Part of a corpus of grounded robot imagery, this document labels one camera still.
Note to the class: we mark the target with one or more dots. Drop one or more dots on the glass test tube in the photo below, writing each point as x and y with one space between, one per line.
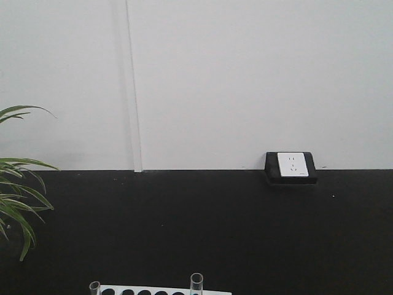
95 288
196 284

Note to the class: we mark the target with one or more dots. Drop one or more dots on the black and white power socket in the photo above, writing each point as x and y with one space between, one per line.
290 168

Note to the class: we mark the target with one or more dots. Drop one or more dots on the white test tube rack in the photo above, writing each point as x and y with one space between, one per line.
122 289

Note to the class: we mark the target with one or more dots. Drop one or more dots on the white wall cable duct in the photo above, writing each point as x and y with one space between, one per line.
133 104

